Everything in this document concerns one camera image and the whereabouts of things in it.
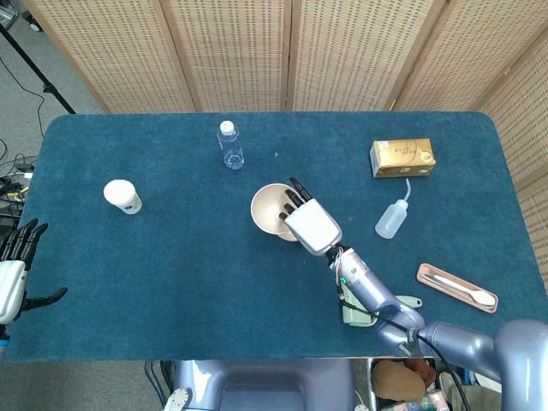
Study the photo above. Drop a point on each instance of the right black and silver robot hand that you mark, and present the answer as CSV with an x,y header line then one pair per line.
x,y
312,224

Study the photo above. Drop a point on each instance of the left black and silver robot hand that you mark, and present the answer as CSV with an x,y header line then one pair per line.
x,y
10,282

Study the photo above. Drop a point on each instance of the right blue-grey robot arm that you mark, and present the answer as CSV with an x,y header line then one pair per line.
x,y
381,299

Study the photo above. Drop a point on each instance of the translucent squeeze bottle with nozzle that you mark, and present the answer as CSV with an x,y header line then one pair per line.
x,y
390,220

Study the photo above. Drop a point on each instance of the pale green lint roller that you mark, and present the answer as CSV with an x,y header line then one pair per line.
x,y
355,317

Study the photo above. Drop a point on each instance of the clear plastic water bottle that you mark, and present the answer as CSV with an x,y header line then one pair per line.
x,y
231,150

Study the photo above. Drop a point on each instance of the gold tissue box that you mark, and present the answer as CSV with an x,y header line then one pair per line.
x,y
402,157

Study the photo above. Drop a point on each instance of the blue table cloth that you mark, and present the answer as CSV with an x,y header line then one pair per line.
x,y
192,265

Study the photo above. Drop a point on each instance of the white paper cup with lid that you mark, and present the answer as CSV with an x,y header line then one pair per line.
x,y
122,196

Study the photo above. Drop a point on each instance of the pink cutlery tray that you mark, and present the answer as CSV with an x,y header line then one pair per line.
x,y
456,287

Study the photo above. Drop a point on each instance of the blue-grey robot torso base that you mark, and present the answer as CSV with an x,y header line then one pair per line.
x,y
265,385

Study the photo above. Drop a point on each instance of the woven rattan screen panel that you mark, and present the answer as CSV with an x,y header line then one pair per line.
x,y
526,128
355,55
231,55
462,64
115,55

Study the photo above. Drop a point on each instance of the bin of assorted clutter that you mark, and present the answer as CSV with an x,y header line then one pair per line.
x,y
396,379

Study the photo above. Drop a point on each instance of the light wooden spoon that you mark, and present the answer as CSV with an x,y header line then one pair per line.
x,y
475,293

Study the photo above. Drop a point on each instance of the black tripod stand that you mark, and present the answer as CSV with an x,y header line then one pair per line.
x,y
38,75

